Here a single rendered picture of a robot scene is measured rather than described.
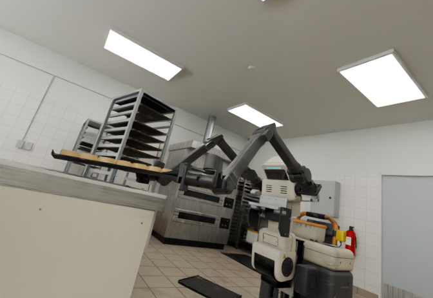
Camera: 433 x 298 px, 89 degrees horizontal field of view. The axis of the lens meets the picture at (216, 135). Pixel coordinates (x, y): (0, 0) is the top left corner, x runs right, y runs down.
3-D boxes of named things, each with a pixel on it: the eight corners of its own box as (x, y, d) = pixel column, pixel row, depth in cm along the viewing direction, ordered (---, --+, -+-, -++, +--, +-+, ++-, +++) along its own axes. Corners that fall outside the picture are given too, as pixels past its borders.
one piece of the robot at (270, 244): (269, 265, 161) (272, 179, 173) (318, 288, 130) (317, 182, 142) (241, 270, 146) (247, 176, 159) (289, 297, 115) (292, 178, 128)
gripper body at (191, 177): (176, 190, 79) (196, 193, 78) (182, 161, 82) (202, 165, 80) (182, 190, 85) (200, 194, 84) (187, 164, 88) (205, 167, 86)
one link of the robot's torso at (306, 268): (277, 285, 148) (281, 245, 155) (317, 306, 125) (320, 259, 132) (249, 286, 135) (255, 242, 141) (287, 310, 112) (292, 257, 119)
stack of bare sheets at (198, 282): (241, 297, 244) (241, 295, 245) (223, 307, 212) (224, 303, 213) (198, 277, 277) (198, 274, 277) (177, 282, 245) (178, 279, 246)
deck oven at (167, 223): (165, 247, 386) (193, 139, 443) (144, 231, 484) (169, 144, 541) (233, 253, 464) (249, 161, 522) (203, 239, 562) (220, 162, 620)
